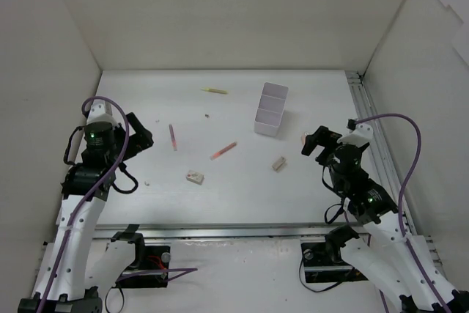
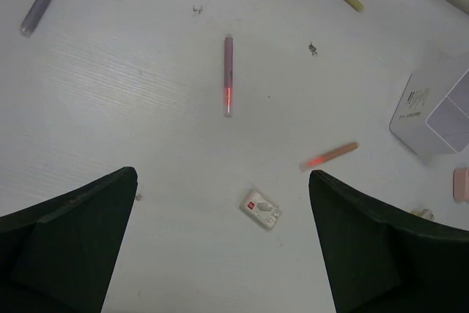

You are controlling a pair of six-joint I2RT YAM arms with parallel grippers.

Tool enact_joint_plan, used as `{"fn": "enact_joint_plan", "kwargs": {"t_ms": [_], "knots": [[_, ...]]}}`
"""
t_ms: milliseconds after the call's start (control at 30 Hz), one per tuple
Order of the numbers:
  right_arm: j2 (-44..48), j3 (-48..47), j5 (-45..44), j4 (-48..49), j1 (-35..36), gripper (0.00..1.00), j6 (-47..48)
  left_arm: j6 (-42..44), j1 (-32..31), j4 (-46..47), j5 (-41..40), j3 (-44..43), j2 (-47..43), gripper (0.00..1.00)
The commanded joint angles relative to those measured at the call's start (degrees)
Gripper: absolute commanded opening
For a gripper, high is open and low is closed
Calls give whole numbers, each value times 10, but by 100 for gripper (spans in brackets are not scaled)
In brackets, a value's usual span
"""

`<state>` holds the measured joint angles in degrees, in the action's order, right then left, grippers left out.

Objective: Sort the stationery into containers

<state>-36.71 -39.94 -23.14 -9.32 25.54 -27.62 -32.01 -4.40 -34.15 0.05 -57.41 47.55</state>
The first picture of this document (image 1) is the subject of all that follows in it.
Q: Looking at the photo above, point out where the orange-red highlighter pen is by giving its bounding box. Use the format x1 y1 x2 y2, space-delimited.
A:
210 141 237 161

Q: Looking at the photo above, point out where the yellow highlighter pen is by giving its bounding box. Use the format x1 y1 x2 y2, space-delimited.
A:
200 88 228 95

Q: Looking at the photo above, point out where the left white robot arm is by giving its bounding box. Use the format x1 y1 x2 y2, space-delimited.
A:
18 113 153 312

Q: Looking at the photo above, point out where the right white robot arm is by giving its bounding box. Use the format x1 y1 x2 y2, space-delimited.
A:
301 124 468 312

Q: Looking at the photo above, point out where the white three-compartment organizer box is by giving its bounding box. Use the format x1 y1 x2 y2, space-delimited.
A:
254 82 289 137

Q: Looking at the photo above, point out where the white eraser with red logo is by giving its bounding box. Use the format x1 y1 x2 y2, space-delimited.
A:
185 170 204 185

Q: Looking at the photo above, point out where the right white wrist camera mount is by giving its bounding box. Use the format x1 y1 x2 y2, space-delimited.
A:
337 119 374 147

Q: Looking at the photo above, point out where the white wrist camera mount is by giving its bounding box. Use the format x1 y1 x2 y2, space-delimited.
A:
337 119 374 147
86 100 117 126

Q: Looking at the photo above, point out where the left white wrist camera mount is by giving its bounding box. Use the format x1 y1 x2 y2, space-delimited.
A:
86 100 117 126

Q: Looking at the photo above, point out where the aluminium rail right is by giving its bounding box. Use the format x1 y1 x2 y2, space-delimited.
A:
345 71 421 235

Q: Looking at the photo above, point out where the aluminium rail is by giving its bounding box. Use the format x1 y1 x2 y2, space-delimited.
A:
91 221 371 243
345 71 421 235

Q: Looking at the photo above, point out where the aluminium rail front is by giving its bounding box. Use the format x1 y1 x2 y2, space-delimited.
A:
91 221 371 243

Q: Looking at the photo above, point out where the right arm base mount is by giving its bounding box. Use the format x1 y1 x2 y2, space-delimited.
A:
298 225 367 293

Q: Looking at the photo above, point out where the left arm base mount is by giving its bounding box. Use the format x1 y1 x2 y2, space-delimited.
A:
107 232 171 289

